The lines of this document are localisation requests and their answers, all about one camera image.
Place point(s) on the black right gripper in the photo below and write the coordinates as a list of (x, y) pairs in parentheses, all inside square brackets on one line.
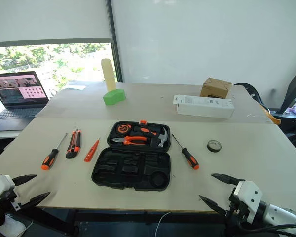
[(236, 209)]

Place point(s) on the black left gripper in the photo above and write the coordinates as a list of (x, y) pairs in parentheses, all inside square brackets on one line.
[(11, 196)]

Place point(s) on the black orange utility knife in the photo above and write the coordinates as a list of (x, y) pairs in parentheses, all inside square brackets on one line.
[(74, 145)]

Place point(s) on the orange voltage tester pen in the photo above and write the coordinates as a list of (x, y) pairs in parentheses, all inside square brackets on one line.
[(90, 154)]

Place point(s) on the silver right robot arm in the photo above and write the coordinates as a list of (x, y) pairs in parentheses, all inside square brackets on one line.
[(278, 213)]

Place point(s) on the black tool case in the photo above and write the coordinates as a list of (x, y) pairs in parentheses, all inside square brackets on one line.
[(128, 172)]

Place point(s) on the black electrical tape roll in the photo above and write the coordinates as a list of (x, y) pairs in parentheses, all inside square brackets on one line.
[(214, 146)]

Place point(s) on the long white cardboard box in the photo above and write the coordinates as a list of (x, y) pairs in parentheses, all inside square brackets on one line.
[(203, 107)]

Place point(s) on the black laptop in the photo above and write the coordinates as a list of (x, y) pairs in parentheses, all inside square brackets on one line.
[(17, 98)]

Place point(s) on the orange curved plastic piece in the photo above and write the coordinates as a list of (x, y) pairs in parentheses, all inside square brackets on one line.
[(271, 114)]

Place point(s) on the black office chair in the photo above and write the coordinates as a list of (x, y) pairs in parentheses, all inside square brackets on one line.
[(291, 128)]

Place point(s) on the brown cardboard box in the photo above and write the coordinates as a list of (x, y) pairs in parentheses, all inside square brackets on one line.
[(214, 89)]

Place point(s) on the orange black tape measure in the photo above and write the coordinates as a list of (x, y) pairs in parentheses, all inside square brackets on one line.
[(123, 129)]

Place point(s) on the purple bag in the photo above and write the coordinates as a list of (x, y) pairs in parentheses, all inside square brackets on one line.
[(294, 109)]

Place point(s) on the cream foam cylinder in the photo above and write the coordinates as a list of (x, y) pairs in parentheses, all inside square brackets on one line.
[(109, 74)]

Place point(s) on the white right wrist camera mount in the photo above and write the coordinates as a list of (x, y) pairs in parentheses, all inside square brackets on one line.
[(251, 195)]

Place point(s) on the black table frame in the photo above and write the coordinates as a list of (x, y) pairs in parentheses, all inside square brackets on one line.
[(138, 216)]

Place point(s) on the black window post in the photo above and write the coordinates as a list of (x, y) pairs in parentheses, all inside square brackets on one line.
[(114, 37)]

